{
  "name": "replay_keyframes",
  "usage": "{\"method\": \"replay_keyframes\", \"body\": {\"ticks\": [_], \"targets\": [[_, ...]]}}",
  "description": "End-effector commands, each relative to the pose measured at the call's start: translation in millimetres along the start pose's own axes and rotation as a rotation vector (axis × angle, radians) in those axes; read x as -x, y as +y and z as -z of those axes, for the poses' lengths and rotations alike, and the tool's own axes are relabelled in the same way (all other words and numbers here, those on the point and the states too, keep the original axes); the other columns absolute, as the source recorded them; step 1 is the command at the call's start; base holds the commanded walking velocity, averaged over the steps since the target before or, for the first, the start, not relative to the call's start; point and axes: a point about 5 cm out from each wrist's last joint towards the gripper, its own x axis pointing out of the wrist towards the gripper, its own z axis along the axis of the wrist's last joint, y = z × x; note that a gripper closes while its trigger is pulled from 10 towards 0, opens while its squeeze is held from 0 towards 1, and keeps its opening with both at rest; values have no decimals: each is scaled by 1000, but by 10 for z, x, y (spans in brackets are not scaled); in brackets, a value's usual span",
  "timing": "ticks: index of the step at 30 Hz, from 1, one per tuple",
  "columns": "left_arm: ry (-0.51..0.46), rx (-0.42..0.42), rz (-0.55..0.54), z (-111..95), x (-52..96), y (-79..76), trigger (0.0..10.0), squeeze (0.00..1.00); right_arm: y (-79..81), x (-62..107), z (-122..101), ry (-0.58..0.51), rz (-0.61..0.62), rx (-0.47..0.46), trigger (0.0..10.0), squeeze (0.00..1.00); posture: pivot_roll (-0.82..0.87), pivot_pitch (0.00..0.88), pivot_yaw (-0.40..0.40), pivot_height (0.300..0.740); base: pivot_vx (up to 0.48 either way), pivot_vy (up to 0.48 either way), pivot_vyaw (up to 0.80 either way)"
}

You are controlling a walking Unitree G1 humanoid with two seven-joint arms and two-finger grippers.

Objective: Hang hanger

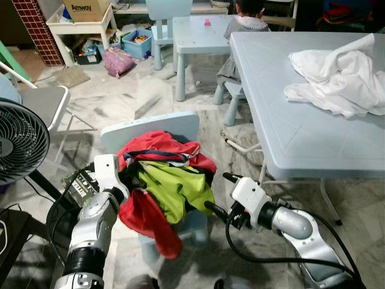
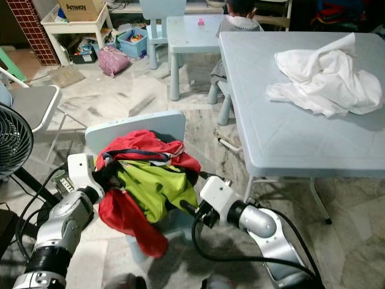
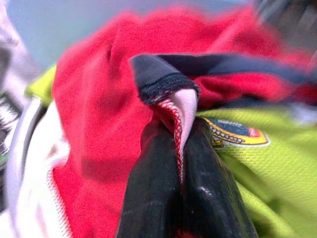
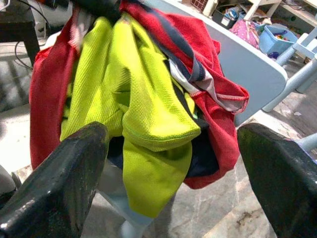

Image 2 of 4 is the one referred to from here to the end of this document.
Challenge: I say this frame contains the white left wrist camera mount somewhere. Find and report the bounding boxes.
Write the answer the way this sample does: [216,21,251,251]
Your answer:
[66,154,104,202]

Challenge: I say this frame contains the lime green garment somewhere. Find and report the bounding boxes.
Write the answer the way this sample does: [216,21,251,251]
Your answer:
[117,160,199,223]

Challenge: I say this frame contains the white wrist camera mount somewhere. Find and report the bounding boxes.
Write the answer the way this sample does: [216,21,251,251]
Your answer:
[200,175,244,223]
[66,154,104,202]

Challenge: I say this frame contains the green board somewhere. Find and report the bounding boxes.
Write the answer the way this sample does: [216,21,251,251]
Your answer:
[0,48,25,82]

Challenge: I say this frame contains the white shirt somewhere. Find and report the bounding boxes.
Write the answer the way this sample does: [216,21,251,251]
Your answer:
[266,33,384,118]

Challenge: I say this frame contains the flat brown cardboard sheet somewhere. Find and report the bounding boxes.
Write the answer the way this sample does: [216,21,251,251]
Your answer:
[9,49,52,82]

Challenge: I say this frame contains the red brick pattern panel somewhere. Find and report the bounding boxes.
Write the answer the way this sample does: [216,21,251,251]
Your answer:
[6,0,60,67]

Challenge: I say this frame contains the green printed carton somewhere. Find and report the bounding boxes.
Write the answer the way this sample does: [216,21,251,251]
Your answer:
[53,172,78,194]

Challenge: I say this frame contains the black floor fan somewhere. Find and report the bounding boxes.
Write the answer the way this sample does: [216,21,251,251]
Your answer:
[0,104,35,178]

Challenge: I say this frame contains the pink bag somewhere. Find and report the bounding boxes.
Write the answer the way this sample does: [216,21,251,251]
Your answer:
[98,47,132,78]

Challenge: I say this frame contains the blue toy box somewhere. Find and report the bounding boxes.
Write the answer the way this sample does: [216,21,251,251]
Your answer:
[116,29,150,60]

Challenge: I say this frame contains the small light blue kids chair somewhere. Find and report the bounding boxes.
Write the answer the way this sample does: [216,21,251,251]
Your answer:
[138,0,187,70]

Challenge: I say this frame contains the brown floor mat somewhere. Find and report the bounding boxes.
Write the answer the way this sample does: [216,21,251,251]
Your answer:
[49,63,87,88]

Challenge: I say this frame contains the grey robot left leg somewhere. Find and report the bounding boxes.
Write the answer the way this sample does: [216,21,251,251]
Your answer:
[117,274,148,289]

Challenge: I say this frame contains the white low shelf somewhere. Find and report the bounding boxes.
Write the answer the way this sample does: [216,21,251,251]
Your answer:
[41,6,114,66]

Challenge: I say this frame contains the grey folding chair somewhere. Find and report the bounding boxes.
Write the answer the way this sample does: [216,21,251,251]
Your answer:
[0,75,86,163]

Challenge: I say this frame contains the sitting child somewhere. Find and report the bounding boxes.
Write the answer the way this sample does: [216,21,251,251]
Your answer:
[211,0,264,85]

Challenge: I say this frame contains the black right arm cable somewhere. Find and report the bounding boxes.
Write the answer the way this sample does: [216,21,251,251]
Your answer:
[191,211,325,281]

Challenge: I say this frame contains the small black box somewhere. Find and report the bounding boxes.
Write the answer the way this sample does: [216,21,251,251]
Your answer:
[70,45,97,64]

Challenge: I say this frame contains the black stool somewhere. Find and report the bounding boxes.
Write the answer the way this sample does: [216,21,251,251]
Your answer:
[0,208,25,272]

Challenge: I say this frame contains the grey robot leg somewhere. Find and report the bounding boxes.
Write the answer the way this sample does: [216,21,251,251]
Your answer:
[117,274,148,289]
[202,276,235,289]

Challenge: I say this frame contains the brown cardboard box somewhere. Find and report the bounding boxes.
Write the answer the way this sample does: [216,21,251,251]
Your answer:
[57,0,106,23]

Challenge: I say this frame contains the light blue kids stool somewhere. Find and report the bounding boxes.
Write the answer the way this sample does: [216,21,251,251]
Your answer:
[208,81,235,126]

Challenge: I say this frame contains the small light blue table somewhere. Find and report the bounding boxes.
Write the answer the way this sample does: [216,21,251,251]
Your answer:
[165,15,226,102]

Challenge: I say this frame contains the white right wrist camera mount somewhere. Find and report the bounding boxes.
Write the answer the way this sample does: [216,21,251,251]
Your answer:
[200,175,244,223]

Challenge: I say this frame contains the grey robot right leg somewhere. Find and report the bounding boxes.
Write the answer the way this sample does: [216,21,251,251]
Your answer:
[202,276,235,289]

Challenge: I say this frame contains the light blue plastic chair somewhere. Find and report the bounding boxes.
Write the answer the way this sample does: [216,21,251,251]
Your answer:
[85,110,196,263]

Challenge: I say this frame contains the red garment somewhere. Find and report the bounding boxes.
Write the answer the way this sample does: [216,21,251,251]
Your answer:
[96,129,202,258]

